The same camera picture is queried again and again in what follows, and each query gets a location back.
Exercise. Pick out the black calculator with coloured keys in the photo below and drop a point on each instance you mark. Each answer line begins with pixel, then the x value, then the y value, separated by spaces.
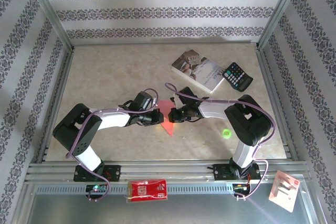
pixel 237 75

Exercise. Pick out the red packet in clear bag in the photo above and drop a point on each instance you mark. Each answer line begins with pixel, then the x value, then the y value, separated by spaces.
pixel 147 190

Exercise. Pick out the grey sheet metal tray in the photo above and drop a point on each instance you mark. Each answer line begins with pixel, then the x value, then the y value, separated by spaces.
pixel 183 211

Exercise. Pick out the thin aluminium table edge rail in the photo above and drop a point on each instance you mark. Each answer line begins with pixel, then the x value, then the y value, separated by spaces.
pixel 157 43

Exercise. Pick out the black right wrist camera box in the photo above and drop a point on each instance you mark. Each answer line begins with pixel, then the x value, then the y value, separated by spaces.
pixel 187 95

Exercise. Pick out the aluminium table side rail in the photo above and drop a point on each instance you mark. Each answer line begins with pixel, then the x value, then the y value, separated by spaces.
pixel 60 90
pixel 271 82

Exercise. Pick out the aluminium upright frame post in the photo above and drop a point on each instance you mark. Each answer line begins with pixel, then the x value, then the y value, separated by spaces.
pixel 50 11
pixel 278 11

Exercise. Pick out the pink blister pack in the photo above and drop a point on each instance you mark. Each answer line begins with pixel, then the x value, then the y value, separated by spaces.
pixel 284 191

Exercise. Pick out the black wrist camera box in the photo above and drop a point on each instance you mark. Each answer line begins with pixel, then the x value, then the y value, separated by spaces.
pixel 187 95
pixel 143 100

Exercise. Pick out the green tape roll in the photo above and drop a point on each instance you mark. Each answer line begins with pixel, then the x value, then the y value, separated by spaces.
pixel 226 132

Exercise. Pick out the pink square paper sheet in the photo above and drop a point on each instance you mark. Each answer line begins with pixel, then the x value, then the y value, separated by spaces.
pixel 168 129

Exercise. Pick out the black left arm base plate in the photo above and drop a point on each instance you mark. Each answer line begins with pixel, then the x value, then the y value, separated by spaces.
pixel 114 172

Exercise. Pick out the small black controller board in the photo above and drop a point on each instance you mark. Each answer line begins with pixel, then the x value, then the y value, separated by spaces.
pixel 96 189
pixel 241 187

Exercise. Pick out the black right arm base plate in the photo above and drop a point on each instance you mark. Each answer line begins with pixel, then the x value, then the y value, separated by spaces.
pixel 221 173

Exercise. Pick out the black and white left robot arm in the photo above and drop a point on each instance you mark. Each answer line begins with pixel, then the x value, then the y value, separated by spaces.
pixel 73 129

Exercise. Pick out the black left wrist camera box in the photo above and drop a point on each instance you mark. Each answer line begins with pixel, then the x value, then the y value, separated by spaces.
pixel 143 100

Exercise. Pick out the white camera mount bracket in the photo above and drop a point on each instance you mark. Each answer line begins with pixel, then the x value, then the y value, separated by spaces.
pixel 155 104
pixel 176 100

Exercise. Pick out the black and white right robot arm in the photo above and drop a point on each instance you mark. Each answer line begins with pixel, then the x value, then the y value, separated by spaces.
pixel 249 121

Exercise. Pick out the paperback book with photo cover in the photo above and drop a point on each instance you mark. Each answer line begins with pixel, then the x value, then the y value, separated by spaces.
pixel 195 68

